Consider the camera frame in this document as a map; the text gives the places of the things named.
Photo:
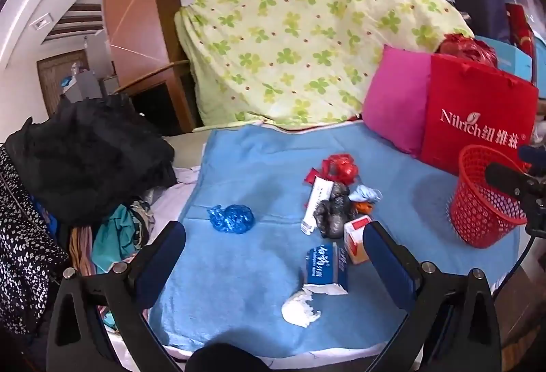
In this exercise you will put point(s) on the white tube box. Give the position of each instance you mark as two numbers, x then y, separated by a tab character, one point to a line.
318	201

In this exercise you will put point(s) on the red mesh basket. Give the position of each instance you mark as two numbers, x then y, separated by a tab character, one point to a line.
477	214

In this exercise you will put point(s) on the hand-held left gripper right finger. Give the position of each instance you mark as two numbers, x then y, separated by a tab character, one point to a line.
386	265

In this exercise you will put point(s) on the red gift box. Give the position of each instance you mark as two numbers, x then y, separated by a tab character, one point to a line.
520	31

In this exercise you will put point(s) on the pink pillow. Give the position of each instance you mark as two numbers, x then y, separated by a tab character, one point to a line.
396	107

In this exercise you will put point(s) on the red plastic bag ball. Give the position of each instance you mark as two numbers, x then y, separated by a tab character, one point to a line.
347	170

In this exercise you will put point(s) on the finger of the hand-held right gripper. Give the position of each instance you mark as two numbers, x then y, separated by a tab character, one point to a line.
509	180
535	159

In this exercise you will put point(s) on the blue plastic bag ball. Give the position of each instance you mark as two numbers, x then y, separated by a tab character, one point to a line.
232	219

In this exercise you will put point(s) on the blue tissue packet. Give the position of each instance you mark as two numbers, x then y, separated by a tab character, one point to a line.
324	265

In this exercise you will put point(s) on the grey cabinet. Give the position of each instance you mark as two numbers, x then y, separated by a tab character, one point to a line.
83	84

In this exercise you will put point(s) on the orange plastic bag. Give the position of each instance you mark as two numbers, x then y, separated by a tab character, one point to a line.
364	208

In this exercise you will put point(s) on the black plastic bag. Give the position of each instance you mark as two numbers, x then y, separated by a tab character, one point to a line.
335	214

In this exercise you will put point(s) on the light blue wad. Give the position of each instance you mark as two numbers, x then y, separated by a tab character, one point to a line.
364	193

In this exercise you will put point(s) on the light blue blanket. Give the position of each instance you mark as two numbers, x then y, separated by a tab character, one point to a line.
256	269

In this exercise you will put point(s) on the teal cardboard box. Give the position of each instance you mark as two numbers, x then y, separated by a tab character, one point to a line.
512	58

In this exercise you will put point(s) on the teal cloth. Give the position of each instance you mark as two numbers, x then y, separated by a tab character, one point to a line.
115	240

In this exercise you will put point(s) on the white tissue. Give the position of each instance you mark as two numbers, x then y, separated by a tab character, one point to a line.
298	308

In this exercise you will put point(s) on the green clover quilt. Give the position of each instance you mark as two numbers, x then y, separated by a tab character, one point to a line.
298	35

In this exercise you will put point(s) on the large red plastic bag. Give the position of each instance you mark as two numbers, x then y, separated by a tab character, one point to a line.
465	48

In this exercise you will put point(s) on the red paper bag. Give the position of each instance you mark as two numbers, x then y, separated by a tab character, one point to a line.
469	90

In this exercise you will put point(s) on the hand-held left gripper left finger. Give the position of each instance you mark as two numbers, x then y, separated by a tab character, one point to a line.
160	265

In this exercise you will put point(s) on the orange and white carton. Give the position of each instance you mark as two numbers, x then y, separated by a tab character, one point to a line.
354	240

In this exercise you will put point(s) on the wooden cabinet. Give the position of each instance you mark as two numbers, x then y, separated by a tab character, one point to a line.
132	22

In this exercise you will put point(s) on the black white dotted cloth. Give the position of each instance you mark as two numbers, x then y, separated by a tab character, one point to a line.
21	252

